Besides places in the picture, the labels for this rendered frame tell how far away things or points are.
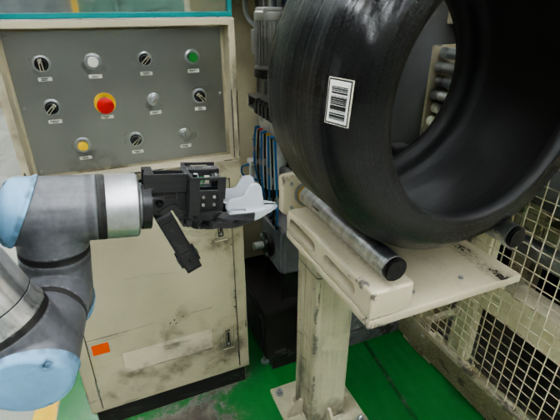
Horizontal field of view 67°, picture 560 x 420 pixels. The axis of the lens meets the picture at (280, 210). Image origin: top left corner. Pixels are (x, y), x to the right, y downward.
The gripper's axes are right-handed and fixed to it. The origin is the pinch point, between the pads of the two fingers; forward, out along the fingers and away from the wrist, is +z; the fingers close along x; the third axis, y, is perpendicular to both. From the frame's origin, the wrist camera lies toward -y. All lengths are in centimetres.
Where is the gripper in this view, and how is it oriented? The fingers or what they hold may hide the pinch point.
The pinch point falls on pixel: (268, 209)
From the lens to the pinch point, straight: 68.9
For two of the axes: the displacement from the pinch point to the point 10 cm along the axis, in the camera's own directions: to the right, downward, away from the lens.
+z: 9.1, -0.6, 4.0
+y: 1.1, -9.1, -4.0
